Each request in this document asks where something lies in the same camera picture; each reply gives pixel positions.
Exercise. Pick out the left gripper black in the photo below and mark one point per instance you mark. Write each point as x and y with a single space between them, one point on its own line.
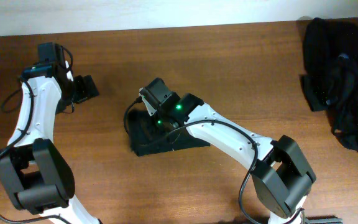
84 88

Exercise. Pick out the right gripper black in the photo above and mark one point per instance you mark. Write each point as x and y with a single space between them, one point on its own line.
160 131

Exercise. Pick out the black t-shirt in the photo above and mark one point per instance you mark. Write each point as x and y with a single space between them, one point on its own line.
148 136

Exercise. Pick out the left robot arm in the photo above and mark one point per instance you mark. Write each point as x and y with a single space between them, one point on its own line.
33 173

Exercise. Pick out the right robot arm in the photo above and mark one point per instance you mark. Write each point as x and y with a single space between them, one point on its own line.
280 172

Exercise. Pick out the pile of black clothes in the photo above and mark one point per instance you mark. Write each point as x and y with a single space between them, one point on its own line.
330 54

